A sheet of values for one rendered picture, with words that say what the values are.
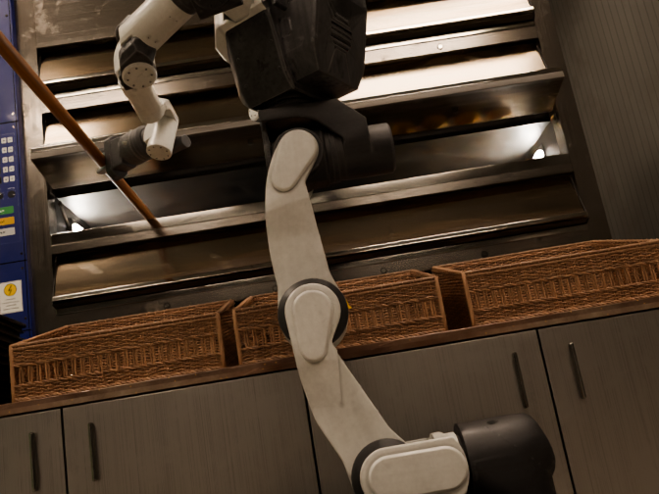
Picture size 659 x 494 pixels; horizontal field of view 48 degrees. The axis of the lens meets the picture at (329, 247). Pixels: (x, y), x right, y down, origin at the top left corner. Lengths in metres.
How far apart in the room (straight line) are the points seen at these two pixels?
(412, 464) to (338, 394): 0.19
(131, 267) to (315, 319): 1.21
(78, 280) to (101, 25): 0.95
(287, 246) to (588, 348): 0.84
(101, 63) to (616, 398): 2.03
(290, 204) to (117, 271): 1.15
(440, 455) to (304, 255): 0.48
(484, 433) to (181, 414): 0.77
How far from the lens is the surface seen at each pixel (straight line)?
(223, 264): 2.49
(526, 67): 2.81
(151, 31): 1.71
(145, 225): 2.59
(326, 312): 1.46
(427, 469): 1.46
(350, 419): 1.49
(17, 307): 2.63
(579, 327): 1.99
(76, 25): 2.97
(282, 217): 1.54
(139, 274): 2.55
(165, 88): 2.76
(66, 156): 2.60
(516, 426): 1.53
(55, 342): 2.06
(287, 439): 1.87
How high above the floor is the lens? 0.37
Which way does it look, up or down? 14 degrees up
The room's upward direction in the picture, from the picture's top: 10 degrees counter-clockwise
